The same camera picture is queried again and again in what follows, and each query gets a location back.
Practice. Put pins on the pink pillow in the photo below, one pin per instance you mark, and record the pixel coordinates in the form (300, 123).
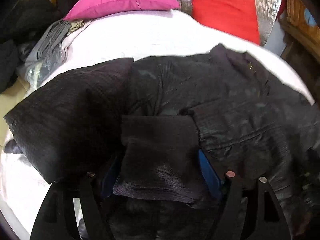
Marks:
(120, 0)

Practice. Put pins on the wicker basket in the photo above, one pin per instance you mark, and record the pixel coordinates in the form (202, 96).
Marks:
(297, 10)

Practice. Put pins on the pile of black clothes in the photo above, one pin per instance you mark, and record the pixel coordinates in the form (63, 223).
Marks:
(25, 22)

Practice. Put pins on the white bed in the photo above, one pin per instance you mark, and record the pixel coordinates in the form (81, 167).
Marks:
(150, 37)

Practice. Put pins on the clear plastic bag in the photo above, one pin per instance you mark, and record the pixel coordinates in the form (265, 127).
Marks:
(37, 73)

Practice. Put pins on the dark wooden shelf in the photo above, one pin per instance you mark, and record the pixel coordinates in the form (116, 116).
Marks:
(300, 45)

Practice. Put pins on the silver foil sheet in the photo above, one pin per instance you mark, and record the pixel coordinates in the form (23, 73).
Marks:
(266, 2)

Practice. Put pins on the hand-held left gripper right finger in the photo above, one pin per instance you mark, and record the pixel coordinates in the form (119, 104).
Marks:
(210, 173)

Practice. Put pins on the red pillow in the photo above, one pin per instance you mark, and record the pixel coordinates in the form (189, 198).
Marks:
(225, 12)

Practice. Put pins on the black jacket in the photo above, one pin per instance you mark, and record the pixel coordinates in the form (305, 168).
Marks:
(225, 105)

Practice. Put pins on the grey fringed scarf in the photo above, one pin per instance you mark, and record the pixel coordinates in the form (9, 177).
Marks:
(52, 37)

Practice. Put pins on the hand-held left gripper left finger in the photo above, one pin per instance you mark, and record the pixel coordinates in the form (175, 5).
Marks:
(109, 181)

